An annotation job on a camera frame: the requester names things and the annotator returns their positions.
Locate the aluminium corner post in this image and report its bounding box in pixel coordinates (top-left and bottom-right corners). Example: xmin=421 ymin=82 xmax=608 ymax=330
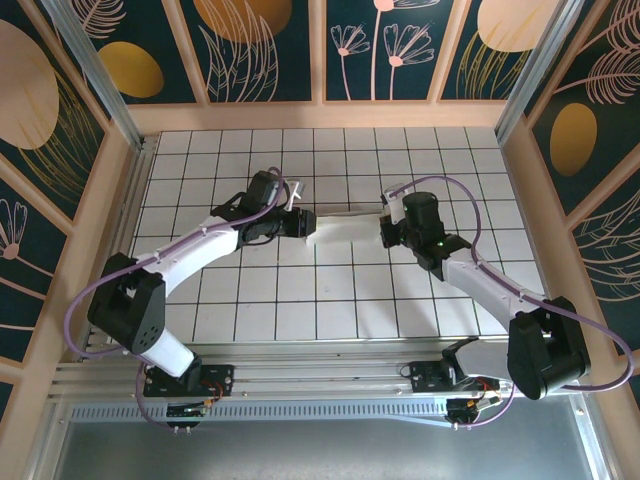
xmin=494 ymin=0 xmax=584 ymax=146
xmin=39 ymin=0 xmax=145 ymax=150

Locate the aluminium rail frame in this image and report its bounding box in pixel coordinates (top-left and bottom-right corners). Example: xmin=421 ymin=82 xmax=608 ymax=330
xmin=49 ymin=337 xmax=589 ymax=401

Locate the slotted grey cable duct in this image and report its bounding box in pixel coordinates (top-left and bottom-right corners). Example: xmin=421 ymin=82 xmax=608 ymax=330
xmin=69 ymin=402 xmax=451 ymax=425

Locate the white paper box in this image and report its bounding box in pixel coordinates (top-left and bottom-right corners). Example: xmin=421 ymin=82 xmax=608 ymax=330
xmin=304 ymin=212 xmax=389 ymax=246

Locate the grey metal sheet panel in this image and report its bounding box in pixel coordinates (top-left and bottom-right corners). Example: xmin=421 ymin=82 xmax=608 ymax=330
xmin=49 ymin=394 xmax=601 ymax=480

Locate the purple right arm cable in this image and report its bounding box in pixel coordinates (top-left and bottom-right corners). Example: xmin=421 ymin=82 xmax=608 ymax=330
xmin=399 ymin=175 xmax=636 ymax=431

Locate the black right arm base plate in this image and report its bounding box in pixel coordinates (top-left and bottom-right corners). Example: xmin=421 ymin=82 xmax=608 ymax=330
xmin=409 ymin=360 xmax=501 ymax=394

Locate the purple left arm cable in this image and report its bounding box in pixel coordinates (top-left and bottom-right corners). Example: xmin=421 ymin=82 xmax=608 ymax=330
xmin=64 ymin=167 xmax=294 ymax=431

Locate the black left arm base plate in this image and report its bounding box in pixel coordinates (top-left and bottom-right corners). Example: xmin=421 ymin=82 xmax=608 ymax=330
xmin=142 ymin=363 xmax=236 ymax=399

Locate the aluminium side rail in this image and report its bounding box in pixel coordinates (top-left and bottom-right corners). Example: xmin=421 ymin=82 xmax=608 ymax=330
xmin=79 ymin=139 xmax=161 ymax=361

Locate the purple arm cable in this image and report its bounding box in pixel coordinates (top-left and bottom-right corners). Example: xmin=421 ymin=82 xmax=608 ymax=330
xmin=399 ymin=175 xmax=636 ymax=431
xmin=64 ymin=167 xmax=294 ymax=431

